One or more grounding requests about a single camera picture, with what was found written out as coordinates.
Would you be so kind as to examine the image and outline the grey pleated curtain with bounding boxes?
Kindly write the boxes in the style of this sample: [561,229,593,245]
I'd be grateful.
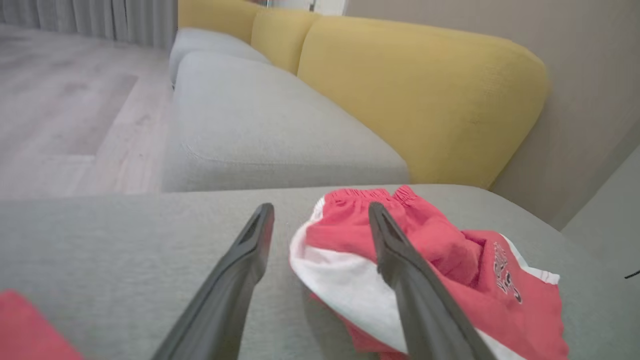
[0,0,178,50]

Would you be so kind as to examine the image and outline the red shorts with white trim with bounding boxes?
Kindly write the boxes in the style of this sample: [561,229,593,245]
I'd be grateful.
[289,185,570,360]

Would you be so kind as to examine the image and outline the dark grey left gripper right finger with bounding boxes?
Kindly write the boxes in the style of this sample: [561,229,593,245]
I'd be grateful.
[368,201,496,360]

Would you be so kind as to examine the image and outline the red Bulls jersey white sleeves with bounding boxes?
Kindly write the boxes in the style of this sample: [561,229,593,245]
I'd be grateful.
[0,289,83,360]

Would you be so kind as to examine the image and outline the small grey sofa seat cushion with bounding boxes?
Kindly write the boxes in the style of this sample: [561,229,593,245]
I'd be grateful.
[168,27,271,86]

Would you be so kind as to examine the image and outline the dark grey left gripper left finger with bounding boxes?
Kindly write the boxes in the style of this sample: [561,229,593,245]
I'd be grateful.
[150,202,275,360]

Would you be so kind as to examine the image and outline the narrow yellow sofa back cushion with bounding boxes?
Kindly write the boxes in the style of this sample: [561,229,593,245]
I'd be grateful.
[250,9,321,76]

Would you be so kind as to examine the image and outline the large grey sofa chaise seat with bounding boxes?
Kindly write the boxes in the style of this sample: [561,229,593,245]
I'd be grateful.
[0,184,640,360]

